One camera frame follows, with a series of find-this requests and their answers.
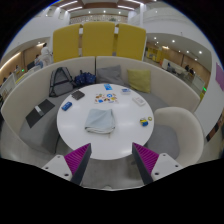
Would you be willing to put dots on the grey cushion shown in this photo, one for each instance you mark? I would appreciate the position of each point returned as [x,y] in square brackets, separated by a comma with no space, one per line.
[110,75]

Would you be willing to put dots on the small blue and white card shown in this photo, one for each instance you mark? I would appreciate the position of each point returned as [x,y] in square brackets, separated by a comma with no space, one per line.
[125,90]

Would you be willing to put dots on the blue box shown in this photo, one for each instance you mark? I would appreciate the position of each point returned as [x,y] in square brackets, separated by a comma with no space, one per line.
[66,106]

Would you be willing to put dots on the dark brown wallet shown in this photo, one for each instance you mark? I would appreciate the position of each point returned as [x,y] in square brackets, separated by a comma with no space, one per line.
[78,95]

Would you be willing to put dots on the person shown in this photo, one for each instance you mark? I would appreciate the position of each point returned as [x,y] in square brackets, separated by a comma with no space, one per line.
[45,55]

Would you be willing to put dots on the yellow panel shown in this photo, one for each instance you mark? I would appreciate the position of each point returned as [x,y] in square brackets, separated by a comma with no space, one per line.
[131,41]
[98,39]
[66,43]

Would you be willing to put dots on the ceiling lights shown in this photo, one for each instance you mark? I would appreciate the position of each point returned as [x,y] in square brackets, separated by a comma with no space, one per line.
[75,7]

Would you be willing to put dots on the white chair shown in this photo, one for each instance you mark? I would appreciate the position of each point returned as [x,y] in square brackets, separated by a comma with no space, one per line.
[181,133]

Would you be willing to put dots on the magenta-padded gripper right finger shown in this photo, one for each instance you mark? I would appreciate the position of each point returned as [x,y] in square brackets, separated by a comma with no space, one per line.
[146,160]

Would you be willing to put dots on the light blue towel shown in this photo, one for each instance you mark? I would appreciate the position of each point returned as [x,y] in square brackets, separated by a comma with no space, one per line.
[100,120]

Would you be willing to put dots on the navy dotted umbrella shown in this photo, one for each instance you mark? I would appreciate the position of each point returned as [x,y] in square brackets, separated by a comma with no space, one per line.
[85,79]

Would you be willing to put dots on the yellow and blue toy figure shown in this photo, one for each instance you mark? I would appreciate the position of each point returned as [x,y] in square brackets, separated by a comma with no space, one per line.
[144,122]

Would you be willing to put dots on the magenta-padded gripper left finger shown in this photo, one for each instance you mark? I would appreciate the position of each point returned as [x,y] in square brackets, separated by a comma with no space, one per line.
[78,161]

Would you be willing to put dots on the yellow-green cushion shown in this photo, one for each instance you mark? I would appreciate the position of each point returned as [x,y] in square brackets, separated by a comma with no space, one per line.
[139,80]

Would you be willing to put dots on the colourful sticker sheet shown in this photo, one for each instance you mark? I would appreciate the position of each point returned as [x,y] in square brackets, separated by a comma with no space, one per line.
[106,98]

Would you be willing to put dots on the grey backpack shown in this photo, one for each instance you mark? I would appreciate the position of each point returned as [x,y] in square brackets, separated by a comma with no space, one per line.
[61,81]

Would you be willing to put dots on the curved white sofa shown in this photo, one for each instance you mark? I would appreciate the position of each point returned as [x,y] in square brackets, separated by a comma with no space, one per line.
[20,100]

